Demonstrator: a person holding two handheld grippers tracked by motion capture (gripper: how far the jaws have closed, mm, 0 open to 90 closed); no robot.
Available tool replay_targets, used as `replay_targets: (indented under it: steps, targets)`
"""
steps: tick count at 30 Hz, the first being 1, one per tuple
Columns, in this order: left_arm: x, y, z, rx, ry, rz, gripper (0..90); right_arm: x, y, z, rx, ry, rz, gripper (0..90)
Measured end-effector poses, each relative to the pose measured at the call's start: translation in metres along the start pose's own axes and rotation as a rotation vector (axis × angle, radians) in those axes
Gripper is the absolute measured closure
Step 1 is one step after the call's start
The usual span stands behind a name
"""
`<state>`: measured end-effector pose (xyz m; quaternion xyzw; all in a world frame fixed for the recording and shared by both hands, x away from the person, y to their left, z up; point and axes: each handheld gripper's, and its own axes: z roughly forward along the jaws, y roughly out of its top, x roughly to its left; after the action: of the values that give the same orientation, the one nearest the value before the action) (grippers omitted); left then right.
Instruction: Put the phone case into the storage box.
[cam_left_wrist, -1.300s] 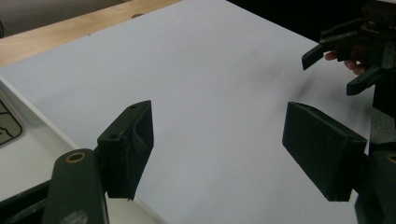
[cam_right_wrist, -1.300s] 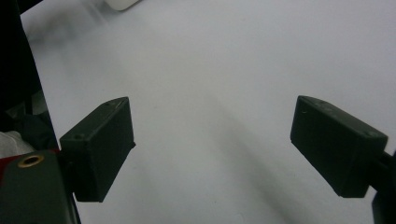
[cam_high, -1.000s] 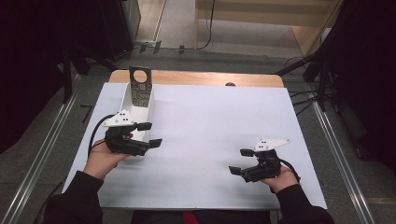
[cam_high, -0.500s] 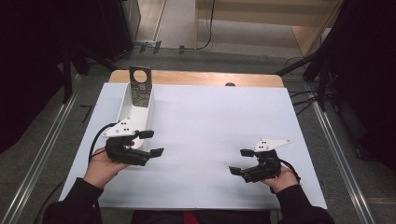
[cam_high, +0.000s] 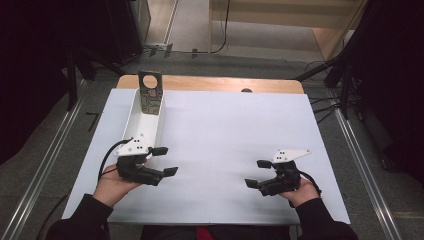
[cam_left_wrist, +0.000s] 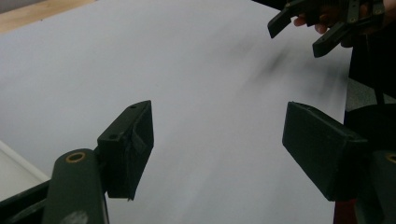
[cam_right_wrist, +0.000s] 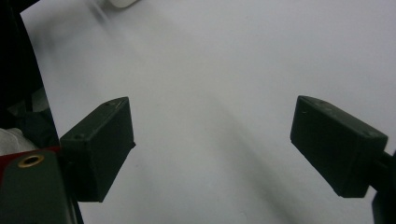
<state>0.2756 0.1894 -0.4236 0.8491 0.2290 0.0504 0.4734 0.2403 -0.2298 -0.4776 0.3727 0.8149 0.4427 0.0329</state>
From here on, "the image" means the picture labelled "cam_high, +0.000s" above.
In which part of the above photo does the black hex key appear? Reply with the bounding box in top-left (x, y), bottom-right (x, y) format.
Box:
top-left (85, 111), bottom-right (101, 133)

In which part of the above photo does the light wooden shelf unit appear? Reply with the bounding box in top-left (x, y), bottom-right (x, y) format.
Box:
top-left (208, 0), bottom-right (368, 61)

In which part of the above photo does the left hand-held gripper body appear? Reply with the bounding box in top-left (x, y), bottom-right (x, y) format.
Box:
top-left (114, 134), bottom-right (165, 187)

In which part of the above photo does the thin black cable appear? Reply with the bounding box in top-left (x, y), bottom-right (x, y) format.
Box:
top-left (35, 192), bottom-right (71, 240)

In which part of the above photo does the person's right hand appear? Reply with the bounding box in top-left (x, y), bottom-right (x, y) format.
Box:
top-left (279, 178), bottom-right (321, 208)

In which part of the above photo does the black metal stand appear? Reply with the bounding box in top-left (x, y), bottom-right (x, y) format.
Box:
top-left (294, 49), bottom-right (354, 119)
top-left (64, 46), bottom-right (128, 111)

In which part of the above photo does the person's dark clothing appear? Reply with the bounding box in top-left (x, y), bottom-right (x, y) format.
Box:
top-left (139, 224), bottom-right (291, 240)

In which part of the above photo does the bundle of black cables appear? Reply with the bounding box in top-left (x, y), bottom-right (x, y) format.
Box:
top-left (308, 94), bottom-right (344, 125)

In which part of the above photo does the aluminium floor rail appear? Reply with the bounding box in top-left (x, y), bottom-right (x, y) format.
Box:
top-left (0, 78), bottom-right (88, 240)
top-left (333, 108), bottom-right (404, 240)

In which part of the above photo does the wooden table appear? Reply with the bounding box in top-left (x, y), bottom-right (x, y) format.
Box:
top-left (116, 74), bottom-right (305, 95)

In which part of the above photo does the dark device with lens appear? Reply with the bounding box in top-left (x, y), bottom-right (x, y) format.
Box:
top-left (138, 70), bottom-right (164, 116)

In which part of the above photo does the hanging black cable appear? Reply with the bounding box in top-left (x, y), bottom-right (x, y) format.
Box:
top-left (210, 0), bottom-right (232, 54)

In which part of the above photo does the white plastic bin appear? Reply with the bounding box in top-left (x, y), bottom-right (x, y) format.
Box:
top-left (120, 87), bottom-right (166, 158)

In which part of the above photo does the person's left hand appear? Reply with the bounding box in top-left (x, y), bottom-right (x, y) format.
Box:
top-left (92, 163), bottom-right (144, 208)

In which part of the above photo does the black curtain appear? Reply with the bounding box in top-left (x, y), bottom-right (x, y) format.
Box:
top-left (346, 0), bottom-right (424, 184)
top-left (0, 0), bottom-right (113, 166)

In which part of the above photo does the white board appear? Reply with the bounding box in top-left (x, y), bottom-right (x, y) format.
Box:
top-left (60, 88), bottom-right (351, 225)

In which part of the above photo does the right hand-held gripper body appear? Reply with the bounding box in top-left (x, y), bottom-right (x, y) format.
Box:
top-left (259, 149), bottom-right (312, 197)

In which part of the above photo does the dark cabinet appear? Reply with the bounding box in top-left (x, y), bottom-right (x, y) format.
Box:
top-left (106, 0), bottom-right (152, 66)

